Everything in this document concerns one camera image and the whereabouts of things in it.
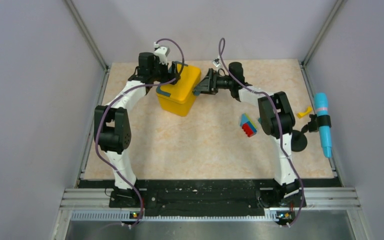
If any black round stand base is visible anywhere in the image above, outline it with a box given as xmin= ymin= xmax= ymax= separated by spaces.
xmin=291 ymin=130 xmax=308 ymax=152

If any yellow medicine box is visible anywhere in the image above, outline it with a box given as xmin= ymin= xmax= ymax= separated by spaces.
xmin=156 ymin=65 xmax=202 ymax=117

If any yellow object at edge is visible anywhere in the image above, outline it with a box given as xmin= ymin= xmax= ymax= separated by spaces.
xmin=296 ymin=106 xmax=313 ymax=119

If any toy brick block assembly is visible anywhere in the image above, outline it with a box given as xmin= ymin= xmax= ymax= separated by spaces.
xmin=239 ymin=113 xmax=258 ymax=138

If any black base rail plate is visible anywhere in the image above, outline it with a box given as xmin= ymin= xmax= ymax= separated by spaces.
xmin=78 ymin=177 xmax=341 ymax=217

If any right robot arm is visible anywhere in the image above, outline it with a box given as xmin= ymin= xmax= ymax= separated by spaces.
xmin=193 ymin=59 xmax=300 ymax=206

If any blue cylinder tool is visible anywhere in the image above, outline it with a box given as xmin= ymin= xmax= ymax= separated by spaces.
xmin=314 ymin=92 xmax=332 ymax=159

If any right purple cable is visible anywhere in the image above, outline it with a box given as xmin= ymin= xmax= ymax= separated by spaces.
xmin=218 ymin=37 xmax=306 ymax=229

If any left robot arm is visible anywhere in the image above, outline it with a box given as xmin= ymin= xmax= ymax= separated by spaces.
xmin=93 ymin=52 xmax=186 ymax=207

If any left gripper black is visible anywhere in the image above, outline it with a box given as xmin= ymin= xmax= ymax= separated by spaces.
xmin=150 ymin=57 xmax=181 ymax=85

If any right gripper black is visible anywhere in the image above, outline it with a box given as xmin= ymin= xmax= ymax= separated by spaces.
xmin=193 ymin=68 xmax=234 ymax=96

